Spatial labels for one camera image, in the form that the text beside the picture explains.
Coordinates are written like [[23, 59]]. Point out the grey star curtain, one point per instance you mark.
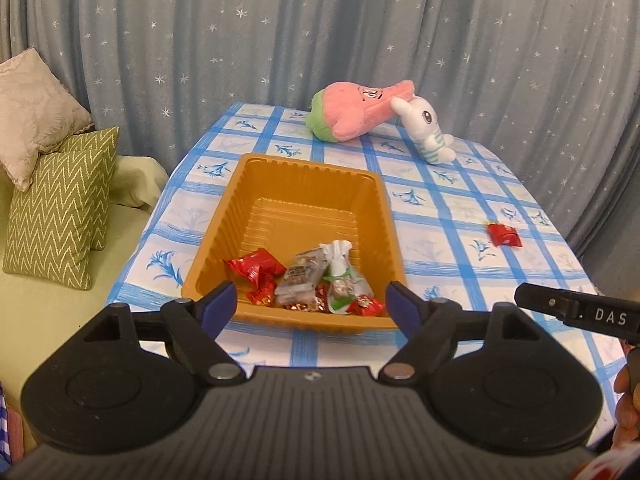
[[300, 25]]

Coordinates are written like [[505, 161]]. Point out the red white cloth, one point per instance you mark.
[[607, 467]]

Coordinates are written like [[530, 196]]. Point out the pink plush toy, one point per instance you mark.
[[357, 112]]

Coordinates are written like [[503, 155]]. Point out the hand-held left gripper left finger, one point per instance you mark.
[[222, 306]]

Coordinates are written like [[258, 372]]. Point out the green zigzag pillow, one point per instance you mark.
[[97, 160], [55, 220]]

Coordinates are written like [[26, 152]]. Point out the orange plastic basket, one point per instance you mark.
[[295, 200]]

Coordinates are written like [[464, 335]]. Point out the blue plaid cloth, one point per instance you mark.
[[5, 425]]

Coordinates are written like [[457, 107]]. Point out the large red snack packet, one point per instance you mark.
[[255, 262]]

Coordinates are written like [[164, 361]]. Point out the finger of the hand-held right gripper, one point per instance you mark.
[[540, 297]]

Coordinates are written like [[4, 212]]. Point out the light green sofa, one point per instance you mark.
[[45, 320]]

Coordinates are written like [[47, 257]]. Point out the white silver snack packet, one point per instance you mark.
[[342, 265]]

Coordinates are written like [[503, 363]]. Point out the green snack packet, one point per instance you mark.
[[340, 306]]

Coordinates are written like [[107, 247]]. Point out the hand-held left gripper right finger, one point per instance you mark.
[[400, 306]]

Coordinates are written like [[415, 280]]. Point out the blue checked tablecloth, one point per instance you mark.
[[450, 200]]

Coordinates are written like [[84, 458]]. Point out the white bunny plush toy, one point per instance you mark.
[[425, 130]]

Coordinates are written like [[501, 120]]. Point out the orange red snack packet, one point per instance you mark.
[[367, 306]]

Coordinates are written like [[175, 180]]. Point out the person's right hand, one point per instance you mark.
[[627, 420]]

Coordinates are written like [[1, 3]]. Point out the clear striped snack packet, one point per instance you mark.
[[300, 275]]

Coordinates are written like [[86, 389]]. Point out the small red snack packet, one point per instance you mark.
[[504, 235]]

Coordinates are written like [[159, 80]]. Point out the beige pillow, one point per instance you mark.
[[32, 110]]

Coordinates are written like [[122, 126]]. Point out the red twisted candy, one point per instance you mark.
[[262, 294]]

